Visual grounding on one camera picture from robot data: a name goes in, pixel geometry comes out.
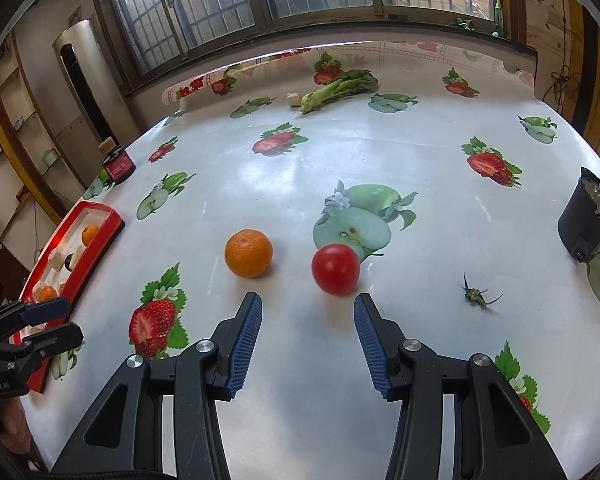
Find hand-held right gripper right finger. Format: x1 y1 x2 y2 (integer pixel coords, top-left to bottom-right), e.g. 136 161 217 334
353 292 568 480

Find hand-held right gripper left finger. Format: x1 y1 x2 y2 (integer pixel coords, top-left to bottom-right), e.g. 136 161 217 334
50 291 263 480

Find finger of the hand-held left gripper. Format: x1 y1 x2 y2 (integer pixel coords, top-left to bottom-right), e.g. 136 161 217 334
0 297 72 343
0 323 85 368

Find red tray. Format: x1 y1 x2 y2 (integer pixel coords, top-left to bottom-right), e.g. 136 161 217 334
17 201 126 395

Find red tomato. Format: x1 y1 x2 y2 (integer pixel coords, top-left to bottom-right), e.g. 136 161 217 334
311 243 361 296

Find person's left hand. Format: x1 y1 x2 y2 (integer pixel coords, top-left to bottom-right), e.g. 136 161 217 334
0 400 33 461

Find green tomato stem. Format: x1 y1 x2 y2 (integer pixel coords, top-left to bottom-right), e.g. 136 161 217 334
459 272 504 308

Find wooden shelf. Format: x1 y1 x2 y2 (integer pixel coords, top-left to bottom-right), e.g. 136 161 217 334
0 35 71 241

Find red jar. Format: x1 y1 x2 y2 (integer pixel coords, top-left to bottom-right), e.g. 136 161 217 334
103 149 137 185

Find tower air conditioner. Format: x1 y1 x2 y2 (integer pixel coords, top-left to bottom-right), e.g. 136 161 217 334
52 19 141 146

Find black pot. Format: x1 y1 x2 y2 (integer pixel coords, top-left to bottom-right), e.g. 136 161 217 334
557 162 600 264

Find leafy green vegetable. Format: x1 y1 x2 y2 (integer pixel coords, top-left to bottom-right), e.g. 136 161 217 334
300 70 379 114

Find barred window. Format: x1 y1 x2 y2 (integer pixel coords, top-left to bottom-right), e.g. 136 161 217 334
85 0 523 96

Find black cable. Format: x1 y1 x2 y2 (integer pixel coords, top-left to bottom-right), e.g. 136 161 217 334
542 0 576 111

